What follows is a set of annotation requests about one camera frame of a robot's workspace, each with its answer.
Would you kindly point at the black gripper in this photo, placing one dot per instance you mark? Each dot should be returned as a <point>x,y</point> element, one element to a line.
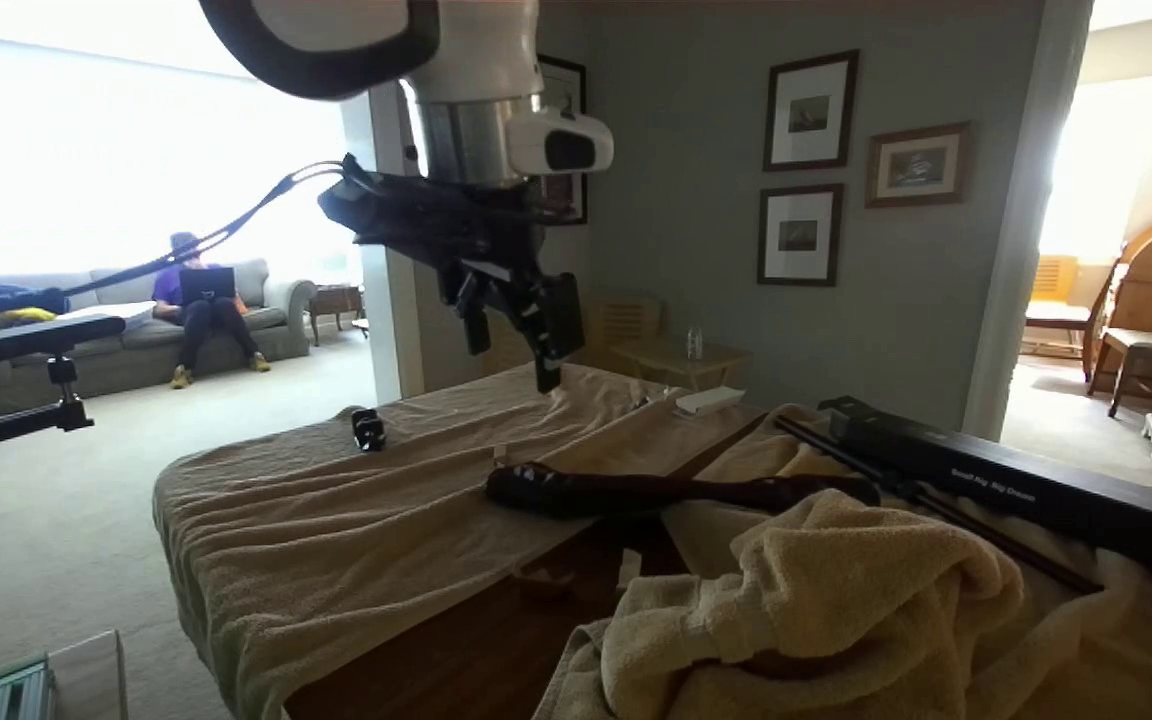
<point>423,222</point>

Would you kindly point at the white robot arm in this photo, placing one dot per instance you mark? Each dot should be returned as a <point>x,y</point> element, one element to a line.
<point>469,53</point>

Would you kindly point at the light wooden crate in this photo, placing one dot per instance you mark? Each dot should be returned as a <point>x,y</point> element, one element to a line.
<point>656,351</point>

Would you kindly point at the small wooden side table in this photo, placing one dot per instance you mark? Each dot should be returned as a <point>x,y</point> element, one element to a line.
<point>336,307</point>

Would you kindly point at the small black clip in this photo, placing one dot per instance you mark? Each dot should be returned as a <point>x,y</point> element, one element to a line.
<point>364,428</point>

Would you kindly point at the clear drinking glass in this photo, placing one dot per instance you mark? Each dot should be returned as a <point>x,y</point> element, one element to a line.
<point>695,344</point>

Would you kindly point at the small white flat object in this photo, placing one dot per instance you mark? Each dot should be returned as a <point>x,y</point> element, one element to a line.
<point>709,397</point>

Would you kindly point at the beige towel table cover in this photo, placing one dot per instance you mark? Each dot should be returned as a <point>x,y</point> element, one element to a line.
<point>336,535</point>

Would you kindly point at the black framed picture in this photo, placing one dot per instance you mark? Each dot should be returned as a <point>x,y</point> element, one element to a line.
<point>813,108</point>
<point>801,233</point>

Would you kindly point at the seated person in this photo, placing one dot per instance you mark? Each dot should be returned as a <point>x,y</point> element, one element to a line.
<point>209,324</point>

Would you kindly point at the dark laptop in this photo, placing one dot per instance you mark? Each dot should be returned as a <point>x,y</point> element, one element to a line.
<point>204,284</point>

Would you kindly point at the grey sofa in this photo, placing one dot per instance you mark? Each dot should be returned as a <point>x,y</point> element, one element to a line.
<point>122,340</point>

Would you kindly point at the brown framed picture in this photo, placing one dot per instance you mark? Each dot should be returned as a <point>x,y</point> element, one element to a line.
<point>916,167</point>

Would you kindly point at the crumpled cream towel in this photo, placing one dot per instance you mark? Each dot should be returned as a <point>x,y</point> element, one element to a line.
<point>843,614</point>

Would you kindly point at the yellow cushion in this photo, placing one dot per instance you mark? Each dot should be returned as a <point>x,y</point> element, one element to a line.
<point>26,319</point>

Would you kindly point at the yellow armchair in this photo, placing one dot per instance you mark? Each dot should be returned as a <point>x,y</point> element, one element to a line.
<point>1059,284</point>

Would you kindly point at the grey box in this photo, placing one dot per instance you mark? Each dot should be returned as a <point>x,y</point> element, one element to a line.
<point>19,684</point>

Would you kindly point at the black camera stand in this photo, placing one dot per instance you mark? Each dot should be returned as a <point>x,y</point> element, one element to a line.
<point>36,340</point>

